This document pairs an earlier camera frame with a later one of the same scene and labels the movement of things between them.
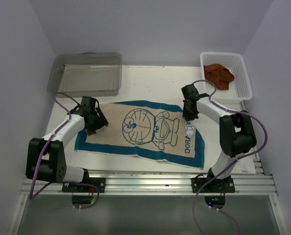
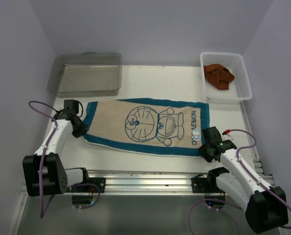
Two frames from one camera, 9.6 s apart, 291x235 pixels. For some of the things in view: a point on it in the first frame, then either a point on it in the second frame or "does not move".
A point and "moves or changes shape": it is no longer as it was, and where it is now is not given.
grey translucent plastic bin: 86,74 does not move
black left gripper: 101,121 -> 81,131
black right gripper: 188,117 -> 202,149
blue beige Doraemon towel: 146,129 moves or changes shape
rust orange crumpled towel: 219,75 does not move
